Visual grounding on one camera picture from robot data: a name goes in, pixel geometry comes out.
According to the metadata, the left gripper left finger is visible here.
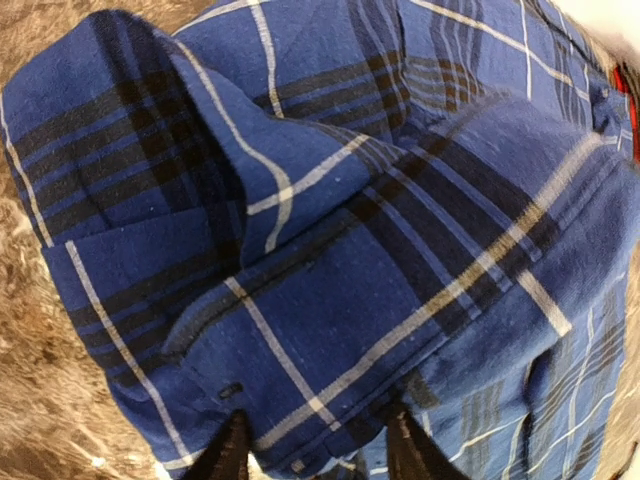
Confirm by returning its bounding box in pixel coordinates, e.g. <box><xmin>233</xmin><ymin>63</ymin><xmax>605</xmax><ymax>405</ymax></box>
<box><xmin>180</xmin><ymin>410</ymin><xmax>250</xmax><ymax>480</ymax></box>

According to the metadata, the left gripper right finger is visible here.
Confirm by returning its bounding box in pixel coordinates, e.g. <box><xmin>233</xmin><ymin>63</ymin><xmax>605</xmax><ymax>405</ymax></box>
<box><xmin>386</xmin><ymin>402</ymin><xmax>469</xmax><ymax>480</ymax></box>

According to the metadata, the dark blue plaid shirt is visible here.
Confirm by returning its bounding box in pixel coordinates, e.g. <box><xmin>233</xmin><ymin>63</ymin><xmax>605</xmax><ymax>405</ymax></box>
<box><xmin>1</xmin><ymin>1</ymin><xmax>639</xmax><ymax>479</ymax></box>

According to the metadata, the red black folded shirt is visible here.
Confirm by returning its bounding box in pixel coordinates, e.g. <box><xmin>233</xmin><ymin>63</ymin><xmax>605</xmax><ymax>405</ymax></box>
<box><xmin>612</xmin><ymin>64</ymin><xmax>640</xmax><ymax>166</ymax></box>

